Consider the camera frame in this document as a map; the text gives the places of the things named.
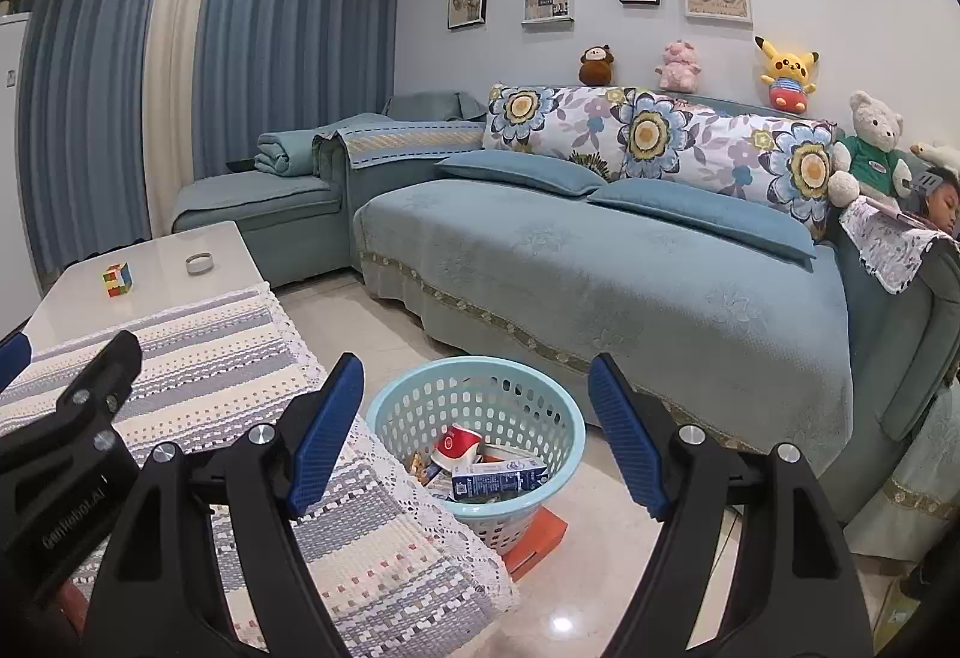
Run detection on blue and white curtain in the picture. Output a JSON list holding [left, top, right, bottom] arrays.
[[15, 0, 406, 278]]

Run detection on brown monkey plush toy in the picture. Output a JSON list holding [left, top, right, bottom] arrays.
[[577, 44, 618, 88]]

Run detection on teal sectional sofa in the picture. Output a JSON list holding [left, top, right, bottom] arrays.
[[171, 84, 960, 525]]

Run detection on pink pig plush toy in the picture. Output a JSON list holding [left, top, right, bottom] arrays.
[[655, 38, 703, 94]]

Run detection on orange and white paper cup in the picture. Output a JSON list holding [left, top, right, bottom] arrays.
[[437, 423, 482, 473]]

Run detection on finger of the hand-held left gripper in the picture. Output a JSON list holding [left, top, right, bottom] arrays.
[[0, 330, 33, 395], [0, 329, 143, 458]]

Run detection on folded teal blanket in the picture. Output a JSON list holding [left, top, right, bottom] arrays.
[[253, 129, 332, 178]]

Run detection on crumpled snack wrapper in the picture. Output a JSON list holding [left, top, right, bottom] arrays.
[[408, 451, 452, 491]]

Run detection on yellow plush toy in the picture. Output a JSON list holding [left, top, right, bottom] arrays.
[[753, 35, 821, 112]]

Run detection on blue drink carton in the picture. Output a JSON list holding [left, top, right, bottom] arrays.
[[450, 454, 549, 504]]

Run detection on white refrigerator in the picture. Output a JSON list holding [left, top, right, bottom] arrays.
[[0, 11, 42, 344]]

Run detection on pale green armchair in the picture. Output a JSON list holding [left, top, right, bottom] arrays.
[[845, 388, 960, 558]]

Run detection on long blue seat cushion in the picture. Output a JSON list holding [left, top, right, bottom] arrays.
[[586, 177, 819, 263]]

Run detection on striped woven tablecloth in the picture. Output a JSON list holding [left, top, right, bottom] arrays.
[[0, 281, 521, 658]]

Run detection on light blue plastic basket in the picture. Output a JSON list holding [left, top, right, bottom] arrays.
[[365, 356, 586, 552]]

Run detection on white teddy bear green shirt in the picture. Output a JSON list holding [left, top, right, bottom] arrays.
[[826, 89, 915, 208]]

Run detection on floral armrest cloth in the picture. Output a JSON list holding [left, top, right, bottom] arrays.
[[838, 194, 960, 296]]

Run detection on short blue seat cushion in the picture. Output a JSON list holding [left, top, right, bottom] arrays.
[[435, 149, 609, 199]]

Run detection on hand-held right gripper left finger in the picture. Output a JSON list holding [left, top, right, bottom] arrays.
[[81, 352, 366, 658]]

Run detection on teal armrest cover cloth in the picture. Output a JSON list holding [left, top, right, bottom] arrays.
[[313, 112, 488, 173]]

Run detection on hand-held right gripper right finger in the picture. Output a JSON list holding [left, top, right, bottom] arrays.
[[587, 352, 875, 658]]

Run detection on white goose plush toy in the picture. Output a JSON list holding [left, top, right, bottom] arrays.
[[909, 140, 960, 169]]

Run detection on white coffee table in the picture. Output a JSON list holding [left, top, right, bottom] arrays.
[[22, 219, 272, 345]]

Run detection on orange flat box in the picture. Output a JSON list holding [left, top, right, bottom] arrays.
[[498, 503, 568, 581]]

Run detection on large floral pillow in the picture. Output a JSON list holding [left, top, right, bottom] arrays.
[[611, 91, 839, 229]]

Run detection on small floral pillow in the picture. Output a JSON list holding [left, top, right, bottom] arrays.
[[482, 83, 638, 181]]

